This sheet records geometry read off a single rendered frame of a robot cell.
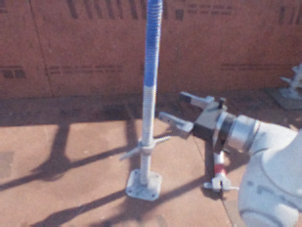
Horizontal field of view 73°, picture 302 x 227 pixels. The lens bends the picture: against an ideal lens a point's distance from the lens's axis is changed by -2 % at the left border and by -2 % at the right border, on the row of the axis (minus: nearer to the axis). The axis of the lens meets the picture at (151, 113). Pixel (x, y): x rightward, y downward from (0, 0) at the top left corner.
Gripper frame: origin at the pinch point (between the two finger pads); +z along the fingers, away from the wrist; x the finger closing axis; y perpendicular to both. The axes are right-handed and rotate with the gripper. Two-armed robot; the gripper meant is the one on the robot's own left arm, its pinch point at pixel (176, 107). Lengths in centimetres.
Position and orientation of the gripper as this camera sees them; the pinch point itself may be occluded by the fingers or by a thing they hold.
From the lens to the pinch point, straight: 64.7
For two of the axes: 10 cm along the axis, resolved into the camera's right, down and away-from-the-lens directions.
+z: -8.4, -3.6, 4.1
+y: 0.5, -8.0, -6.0
